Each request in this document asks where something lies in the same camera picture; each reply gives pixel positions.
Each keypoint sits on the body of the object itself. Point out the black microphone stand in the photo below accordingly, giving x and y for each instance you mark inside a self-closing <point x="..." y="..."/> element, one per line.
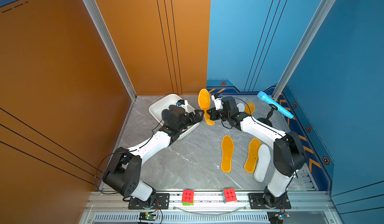
<point x="269" y="115"/>

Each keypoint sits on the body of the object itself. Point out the left rubik cube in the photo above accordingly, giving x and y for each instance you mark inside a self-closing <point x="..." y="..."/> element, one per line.
<point x="188" y="197"/>

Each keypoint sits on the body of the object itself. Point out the right green circuit board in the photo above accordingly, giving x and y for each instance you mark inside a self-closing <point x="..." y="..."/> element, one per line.
<point x="277" y="218"/>

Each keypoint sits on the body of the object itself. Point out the left aluminium corner post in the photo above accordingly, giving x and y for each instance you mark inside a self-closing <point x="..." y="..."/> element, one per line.
<point x="102" y="29"/>

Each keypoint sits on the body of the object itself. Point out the right aluminium corner post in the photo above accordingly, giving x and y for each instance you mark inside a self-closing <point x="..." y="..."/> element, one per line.
<point x="309" y="34"/>

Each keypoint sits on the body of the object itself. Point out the blue toy microphone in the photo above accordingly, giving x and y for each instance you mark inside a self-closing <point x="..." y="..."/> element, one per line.
<point x="266" y="98"/>

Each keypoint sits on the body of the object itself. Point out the white insole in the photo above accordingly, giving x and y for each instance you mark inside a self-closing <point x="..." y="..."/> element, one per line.
<point x="263" y="163"/>
<point x="241" y="107"/>

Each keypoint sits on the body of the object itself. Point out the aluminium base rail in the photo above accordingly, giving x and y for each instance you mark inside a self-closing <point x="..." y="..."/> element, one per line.
<point x="209" y="208"/>

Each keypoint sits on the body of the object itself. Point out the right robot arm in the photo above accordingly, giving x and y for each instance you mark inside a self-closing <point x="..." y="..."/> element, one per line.
<point x="288" y="150"/>

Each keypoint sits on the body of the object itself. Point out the rubik cube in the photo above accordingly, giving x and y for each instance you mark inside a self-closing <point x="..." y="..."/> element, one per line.
<point x="188" y="197"/>
<point x="229" y="195"/>

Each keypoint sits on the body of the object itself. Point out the green circuit board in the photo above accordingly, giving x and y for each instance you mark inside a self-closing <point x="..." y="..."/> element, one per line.
<point x="147" y="218"/>
<point x="277" y="218"/>

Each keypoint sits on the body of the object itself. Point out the left green circuit board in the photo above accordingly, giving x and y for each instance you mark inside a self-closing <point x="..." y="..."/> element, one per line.
<point x="147" y="218"/>

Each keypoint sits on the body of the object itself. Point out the yellow insole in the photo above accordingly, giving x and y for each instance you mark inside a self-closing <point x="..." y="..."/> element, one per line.
<point x="204" y="101"/>
<point x="249" y="108"/>
<point x="253" y="155"/>
<point x="227" y="153"/>

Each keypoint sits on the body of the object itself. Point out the aluminium corner post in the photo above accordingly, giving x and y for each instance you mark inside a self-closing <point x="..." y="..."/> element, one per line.
<point x="309" y="34"/>
<point x="102" y="29"/>

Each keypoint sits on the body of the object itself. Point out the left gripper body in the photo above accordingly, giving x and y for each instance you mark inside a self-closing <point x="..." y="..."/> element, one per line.
<point x="185" y="124"/>

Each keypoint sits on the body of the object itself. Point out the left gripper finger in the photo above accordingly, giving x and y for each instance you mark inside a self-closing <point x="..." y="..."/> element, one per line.
<point x="194" y="121"/>
<point x="197" y="114"/>

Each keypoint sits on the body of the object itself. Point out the grey felt insole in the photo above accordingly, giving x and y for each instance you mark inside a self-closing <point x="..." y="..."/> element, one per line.
<point x="171" y="115"/>

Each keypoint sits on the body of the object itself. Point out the right rubik cube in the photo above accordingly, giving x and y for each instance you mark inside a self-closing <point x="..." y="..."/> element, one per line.
<point x="229" y="195"/>

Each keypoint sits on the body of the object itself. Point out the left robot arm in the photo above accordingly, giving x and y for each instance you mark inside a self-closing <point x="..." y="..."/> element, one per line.
<point x="124" y="169"/>

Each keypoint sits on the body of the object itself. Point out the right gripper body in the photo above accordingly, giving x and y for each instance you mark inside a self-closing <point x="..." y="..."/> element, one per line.
<point x="226" y="116"/>

